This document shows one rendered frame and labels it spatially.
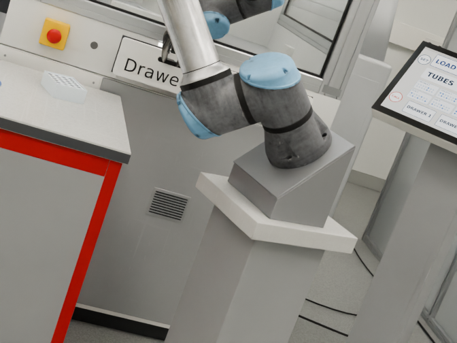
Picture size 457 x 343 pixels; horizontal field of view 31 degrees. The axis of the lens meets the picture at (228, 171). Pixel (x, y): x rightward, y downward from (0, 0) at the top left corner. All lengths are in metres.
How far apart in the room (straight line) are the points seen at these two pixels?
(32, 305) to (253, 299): 0.54
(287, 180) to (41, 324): 0.70
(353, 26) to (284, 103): 0.86
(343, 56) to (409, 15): 3.47
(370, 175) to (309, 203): 4.38
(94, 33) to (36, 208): 0.68
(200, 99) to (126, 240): 0.95
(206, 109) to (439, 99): 1.02
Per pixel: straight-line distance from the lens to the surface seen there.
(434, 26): 6.09
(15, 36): 2.45
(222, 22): 2.05
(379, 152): 6.16
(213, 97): 1.75
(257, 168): 1.86
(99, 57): 2.45
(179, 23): 1.76
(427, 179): 2.63
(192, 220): 2.61
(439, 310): 3.93
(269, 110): 1.75
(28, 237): 1.98
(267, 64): 1.75
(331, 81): 2.57
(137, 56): 2.42
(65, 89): 2.18
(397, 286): 2.70
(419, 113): 2.55
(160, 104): 2.49
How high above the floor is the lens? 1.25
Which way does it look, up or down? 14 degrees down
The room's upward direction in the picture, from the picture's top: 20 degrees clockwise
